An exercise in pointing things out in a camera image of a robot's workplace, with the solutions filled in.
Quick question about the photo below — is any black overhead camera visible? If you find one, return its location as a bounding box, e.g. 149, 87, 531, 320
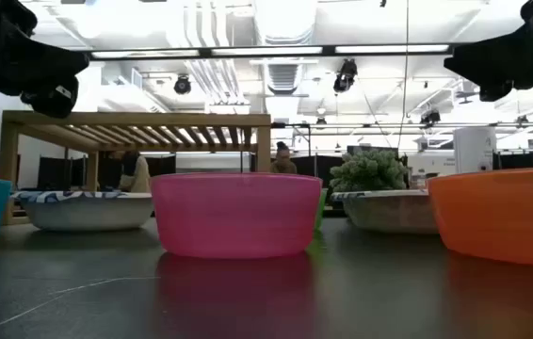
332, 57, 359, 94

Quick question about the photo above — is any overhead light bar frame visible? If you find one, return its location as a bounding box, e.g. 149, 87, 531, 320
75, 42, 460, 61

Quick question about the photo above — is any person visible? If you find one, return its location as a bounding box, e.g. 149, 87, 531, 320
114, 150, 153, 194
269, 140, 299, 175

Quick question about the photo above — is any black partition panel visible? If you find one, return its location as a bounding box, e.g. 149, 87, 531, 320
37, 155, 87, 191

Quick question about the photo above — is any white cylindrical appliance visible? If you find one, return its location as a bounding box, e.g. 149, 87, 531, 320
453, 126, 498, 175

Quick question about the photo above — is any white blue-patterned ceramic bowl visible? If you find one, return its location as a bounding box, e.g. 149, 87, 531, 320
11, 189, 154, 233

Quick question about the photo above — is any orange plastic bowl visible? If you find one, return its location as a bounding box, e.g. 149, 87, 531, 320
426, 166, 533, 269

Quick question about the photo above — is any green artificial plant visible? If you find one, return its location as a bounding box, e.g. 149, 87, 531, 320
329, 148, 410, 194

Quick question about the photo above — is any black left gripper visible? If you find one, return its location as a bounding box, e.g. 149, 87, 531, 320
0, 27, 91, 120

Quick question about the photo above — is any black horizontal rail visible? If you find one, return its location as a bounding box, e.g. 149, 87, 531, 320
270, 121, 533, 130

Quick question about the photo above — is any black ceiling spotlight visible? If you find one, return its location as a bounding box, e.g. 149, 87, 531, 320
419, 108, 442, 128
173, 73, 193, 96

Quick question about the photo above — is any wooden slatted shelf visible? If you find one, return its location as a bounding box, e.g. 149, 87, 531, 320
0, 110, 272, 226

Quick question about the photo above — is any thin hanging cable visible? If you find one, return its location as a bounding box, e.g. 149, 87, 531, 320
396, 0, 411, 152

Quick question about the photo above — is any pink plastic bowl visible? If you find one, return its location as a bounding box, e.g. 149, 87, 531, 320
150, 171, 323, 260

